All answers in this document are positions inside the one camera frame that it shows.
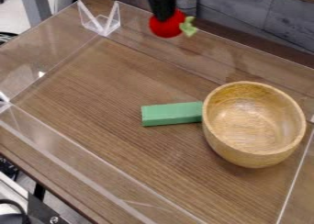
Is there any red knitted strawberry fruit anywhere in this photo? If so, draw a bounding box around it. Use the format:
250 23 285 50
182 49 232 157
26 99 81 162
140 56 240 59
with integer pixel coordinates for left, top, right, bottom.
149 9 200 39

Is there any green rectangular block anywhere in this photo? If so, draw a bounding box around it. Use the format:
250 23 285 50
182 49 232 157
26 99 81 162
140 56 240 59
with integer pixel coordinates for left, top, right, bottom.
142 102 202 127

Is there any wooden bowl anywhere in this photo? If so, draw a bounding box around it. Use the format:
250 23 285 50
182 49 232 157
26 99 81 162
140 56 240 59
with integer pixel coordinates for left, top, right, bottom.
202 81 307 168

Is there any clear acrylic corner bracket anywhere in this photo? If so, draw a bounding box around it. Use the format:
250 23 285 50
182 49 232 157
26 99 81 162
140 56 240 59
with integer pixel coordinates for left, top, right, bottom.
78 0 122 37

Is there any grey metal post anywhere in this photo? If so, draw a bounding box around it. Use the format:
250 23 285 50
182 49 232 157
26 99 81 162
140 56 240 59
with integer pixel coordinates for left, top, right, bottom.
23 0 53 27

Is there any black table clamp mount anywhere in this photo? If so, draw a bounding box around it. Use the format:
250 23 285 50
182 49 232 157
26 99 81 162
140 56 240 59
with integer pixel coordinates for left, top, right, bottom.
27 194 70 224

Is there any black cable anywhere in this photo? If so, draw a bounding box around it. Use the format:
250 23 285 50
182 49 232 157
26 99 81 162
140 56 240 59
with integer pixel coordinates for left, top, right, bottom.
0 198 30 224

